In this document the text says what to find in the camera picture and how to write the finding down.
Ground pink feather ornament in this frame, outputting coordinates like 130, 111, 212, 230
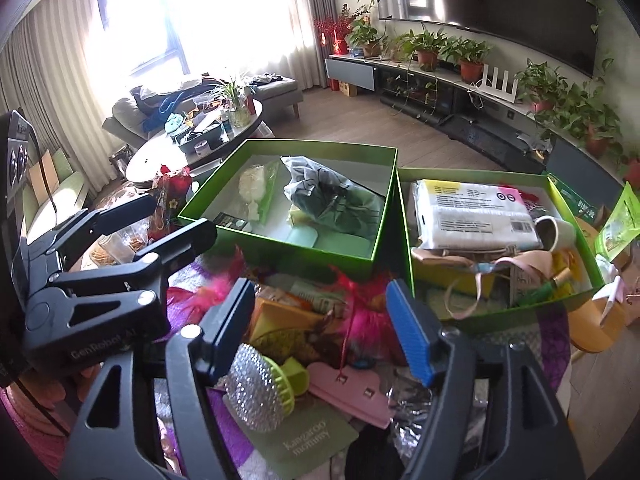
167, 250, 248, 321

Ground wall television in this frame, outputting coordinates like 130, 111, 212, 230
377, 0, 598, 81

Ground spider plant in glass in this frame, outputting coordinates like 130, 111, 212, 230
217, 72, 256, 128

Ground white pads pack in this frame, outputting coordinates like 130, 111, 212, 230
414, 179, 546, 251

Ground small dark box green label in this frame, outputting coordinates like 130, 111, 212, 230
212, 211, 251, 233

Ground silver glitter brush green handle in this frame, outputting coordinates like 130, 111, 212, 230
225, 344, 310, 433

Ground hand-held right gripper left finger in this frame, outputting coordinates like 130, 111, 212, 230
60, 279, 257, 480

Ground white mug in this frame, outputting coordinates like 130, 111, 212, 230
534, 215, 578, 253

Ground red flower decoration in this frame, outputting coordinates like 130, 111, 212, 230
314, 7, 358, 56

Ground blue clothes pile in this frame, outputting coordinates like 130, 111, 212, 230
130, 80, 221, 133

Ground round coffee table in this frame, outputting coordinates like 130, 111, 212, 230
125, 97, 266, 191

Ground sage green pouch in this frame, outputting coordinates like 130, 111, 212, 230
287, 225, 373, 261

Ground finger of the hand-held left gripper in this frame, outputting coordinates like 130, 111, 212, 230
47, 217, 218, 307
17, 192, 160, 282

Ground grey patterned plastic bag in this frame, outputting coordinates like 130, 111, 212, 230
280, 155, 386, 238

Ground person's left forearm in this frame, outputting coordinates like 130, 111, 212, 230
0, 365, 108, 441

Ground purple patterned rug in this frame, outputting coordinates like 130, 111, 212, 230
150, 250, 573, 480

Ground white router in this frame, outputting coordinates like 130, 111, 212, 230
481, 64, 518, 98

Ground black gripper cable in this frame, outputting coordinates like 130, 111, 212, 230
27, 120, 66, 241

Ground yellow cardboard box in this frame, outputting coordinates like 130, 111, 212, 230
247, 295, 326, 346

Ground black tray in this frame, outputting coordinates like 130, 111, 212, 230
170, 110, 236, 156

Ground green cardboard box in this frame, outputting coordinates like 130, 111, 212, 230
395, 166, 608, 331
177, 137, 399, 283

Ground potted green plant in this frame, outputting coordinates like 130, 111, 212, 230
345, 7, 386, 58
515, 57, 568, 113
617, 140, 640, 191
445, 37, 493, 85
400, 25, 451, 73
560, 80, 623, 158

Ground green printed card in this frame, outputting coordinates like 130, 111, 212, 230
252, 400, 361, 476

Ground pink flat case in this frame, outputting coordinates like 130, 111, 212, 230
306, 360, 396, 428

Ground white cotton pads plastic bag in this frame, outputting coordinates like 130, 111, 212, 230
237, 160, 283, 223

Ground pink ribbon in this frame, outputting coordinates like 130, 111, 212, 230
410, 245, 556, 321

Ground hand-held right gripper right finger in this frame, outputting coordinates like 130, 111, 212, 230
386, 279, 587, 480

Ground red flower print bag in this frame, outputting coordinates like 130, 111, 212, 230
150, 167, 193, 241

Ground grey ottoman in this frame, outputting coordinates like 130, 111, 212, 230
245, 76, 303, 121

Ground green standing snack packet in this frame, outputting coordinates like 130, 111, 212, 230
595, 182, 640, 261

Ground grey curtain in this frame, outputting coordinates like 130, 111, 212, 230
0, 0, 123, 181
277, 0, 333, 91

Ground round wooden side table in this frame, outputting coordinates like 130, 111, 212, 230
570, 220, 636, 356

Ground green sofa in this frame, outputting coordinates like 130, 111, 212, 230
20, 147, 91, 231

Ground pink feather mask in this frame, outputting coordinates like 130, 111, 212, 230
327, 265, 408, 361

